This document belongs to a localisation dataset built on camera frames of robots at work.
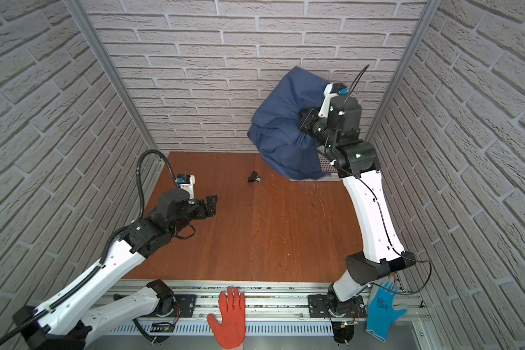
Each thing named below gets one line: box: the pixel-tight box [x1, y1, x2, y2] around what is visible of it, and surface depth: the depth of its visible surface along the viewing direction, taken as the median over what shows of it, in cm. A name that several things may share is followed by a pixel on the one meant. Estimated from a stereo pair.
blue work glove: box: [365, 282, 407, 343], surface depth 74 cm
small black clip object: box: [246, 169, 264, 184], surface depth 112 cm
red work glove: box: [207, 286, 246, 350], surface depth 72 cm
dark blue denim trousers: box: [247, 65, 330, 181], surface depth 62 cm
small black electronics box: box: [149, 321, 175, 333], surface depth 73 cm
